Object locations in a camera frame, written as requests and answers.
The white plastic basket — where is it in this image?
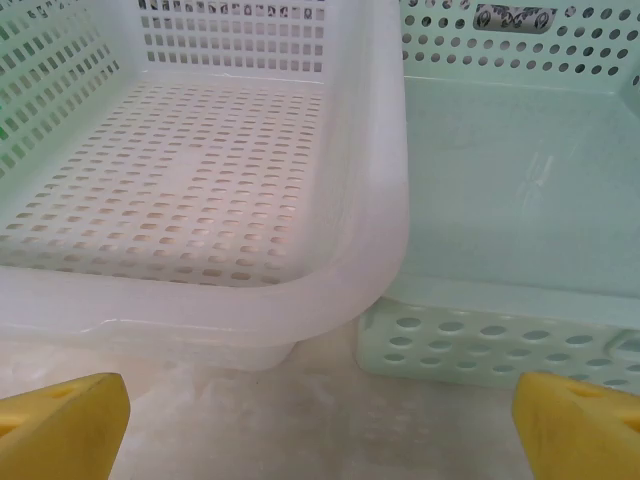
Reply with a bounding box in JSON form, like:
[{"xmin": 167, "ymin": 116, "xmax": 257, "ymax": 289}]
[{"xmin": 0, "ymin": 0, "xmax": 414, "ymax": 372}]

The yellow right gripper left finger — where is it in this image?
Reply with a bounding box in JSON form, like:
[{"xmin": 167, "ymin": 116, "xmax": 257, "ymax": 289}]
[{"xmin": 0, "ymin": 372, "xmax": 131, "ymax": 480}]

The mint plastic basket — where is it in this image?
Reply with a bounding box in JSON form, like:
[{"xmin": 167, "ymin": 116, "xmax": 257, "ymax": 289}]
[{"xmin": 355, "ymin": 0, "xmax": 640, "ymax": 391}]

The green plastic basket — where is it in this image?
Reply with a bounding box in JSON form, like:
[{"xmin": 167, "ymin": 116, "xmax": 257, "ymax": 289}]
[{"xmin": 0, "ymin": 0, "xmax": 121, "ymax": 181}]

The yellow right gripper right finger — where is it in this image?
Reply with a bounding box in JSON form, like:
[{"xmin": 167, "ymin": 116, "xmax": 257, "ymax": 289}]
[{"xmin": 513, "ymin": 372, "xmax": 640, "ymax": 480}]

